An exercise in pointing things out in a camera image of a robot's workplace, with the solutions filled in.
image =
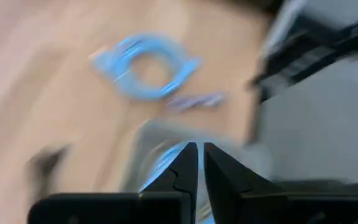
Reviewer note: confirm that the clear plastic bag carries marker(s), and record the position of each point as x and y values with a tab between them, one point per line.
204	132

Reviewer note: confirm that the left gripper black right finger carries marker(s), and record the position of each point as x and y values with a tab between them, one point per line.
238	199

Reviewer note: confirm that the black aluminium table frame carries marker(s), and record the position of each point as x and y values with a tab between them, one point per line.
306	59

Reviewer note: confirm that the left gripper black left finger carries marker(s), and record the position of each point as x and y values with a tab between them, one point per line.
172	199

